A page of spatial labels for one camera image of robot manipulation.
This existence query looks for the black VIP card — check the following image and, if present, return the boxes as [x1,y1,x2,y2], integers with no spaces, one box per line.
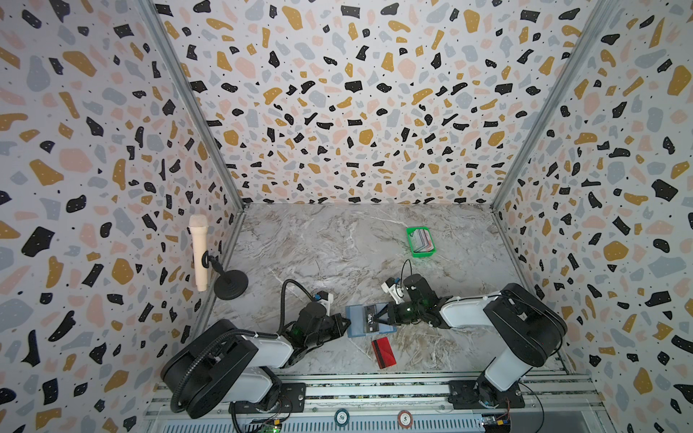
[364,305,379,334]

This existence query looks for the blue card holder wallet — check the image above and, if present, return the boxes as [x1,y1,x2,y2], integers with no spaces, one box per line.
[346,305,380,338]

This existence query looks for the red card black stripe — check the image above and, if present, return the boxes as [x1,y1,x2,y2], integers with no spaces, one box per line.
[371,337,396,370]

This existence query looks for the green plastic card tray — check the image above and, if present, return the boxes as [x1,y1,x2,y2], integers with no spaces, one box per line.
[406,227,436,258]

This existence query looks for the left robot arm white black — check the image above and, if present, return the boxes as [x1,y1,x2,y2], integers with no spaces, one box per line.
[162,292,351,419]

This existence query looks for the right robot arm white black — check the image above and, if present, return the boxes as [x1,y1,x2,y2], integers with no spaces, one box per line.
[357,274,568,410]

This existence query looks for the stack of cards in tray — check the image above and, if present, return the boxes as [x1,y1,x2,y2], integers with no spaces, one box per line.
[410,228,435,254]

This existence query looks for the green round sticker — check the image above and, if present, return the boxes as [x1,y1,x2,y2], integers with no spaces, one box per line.
[334,409,350,428]

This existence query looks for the red round sticker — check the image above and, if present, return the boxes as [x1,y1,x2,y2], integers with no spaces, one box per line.
[397,411,413,429]

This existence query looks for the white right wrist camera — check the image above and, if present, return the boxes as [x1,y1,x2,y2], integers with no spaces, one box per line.
[381,278,404,305]

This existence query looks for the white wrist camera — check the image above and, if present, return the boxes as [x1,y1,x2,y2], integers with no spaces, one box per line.
[381,278,404,305]
[314,290,334,316]

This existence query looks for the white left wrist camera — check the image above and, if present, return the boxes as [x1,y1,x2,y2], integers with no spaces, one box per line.
[314,290,334,316]

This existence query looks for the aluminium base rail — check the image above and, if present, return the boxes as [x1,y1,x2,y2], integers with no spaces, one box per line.
[145,372,602,433]

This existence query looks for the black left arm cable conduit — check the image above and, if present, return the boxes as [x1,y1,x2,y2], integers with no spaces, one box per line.
[170,279,318,412]

